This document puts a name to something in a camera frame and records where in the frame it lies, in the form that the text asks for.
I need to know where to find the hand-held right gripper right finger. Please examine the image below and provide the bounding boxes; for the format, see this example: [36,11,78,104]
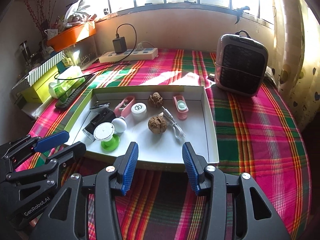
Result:
[182,142,292,240]

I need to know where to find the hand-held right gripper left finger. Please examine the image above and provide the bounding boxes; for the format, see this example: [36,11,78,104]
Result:
[29,142,139,240]

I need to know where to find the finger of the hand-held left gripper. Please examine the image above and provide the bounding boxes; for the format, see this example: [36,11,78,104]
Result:
[6,142,87,207]
[0,130,70,173]

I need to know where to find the green and white cardboard box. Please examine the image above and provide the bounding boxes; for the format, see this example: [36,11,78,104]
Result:
[64,85,220,173]

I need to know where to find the green and white spool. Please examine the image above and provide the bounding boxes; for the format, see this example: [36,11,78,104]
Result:
[93,122,120,152]

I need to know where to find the black bike light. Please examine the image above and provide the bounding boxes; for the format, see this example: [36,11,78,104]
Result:
[82,107,117,144]

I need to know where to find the white short cable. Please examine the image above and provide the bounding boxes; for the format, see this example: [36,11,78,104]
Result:
[161,106,187,144]

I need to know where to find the grey ball knob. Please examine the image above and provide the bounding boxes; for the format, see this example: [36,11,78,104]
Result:
[111,117,127,133]

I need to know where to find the brown walnut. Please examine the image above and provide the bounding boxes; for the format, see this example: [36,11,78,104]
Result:
[147,115,167,133]
[147,92,164,108]

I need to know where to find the pink and mint clip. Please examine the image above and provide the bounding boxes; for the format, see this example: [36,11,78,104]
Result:
[172,94,189,120]

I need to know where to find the white round cap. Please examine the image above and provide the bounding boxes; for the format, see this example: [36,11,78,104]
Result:
[131,102,148,121]

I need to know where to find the pink and white clip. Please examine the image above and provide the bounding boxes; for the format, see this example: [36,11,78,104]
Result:
[114,95,137,117]

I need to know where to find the black smartphone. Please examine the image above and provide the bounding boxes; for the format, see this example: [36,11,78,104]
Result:
[55,76,97,110]

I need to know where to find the yellow-green box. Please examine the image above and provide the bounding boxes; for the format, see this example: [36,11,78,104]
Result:
[21,67,59,103]

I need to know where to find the green tissue pack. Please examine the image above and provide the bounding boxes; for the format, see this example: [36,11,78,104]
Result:
[49,66,87,99]

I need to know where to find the plaid blanket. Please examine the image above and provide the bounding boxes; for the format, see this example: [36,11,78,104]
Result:
[15,49,313,240]

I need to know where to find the striped box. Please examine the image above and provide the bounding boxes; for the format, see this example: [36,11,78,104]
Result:
[11,51,65,90]

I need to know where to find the glass jar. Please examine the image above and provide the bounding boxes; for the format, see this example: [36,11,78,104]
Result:
[19,42,32,63]

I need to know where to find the orange tray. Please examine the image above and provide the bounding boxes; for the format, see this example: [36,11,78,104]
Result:
[47,25,97,52]

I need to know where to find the white power strip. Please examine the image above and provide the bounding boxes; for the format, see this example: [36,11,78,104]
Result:
[99,47,159,64]

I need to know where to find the small grey heater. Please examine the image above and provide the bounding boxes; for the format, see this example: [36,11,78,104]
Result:
[214,31,269,97]

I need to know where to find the black charger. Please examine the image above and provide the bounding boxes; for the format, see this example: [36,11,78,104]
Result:
[112,37,126,54]

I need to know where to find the red twigs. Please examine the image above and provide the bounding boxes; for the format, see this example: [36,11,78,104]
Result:
[21,0,50,40]

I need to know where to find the grey cloth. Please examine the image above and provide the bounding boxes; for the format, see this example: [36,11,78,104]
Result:
[265,66,275,85]

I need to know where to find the pile of papers and packets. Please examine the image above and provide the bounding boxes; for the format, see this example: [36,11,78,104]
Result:
[45,0,97,34]

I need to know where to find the heart print curtain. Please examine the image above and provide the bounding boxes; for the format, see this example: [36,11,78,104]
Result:
[271,0,320,128]

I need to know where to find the black window hook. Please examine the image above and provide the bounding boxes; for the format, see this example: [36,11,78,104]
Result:
[235,6,250,25]

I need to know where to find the black charger cable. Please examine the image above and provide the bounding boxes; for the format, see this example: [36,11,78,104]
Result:
[54,24,137,82]

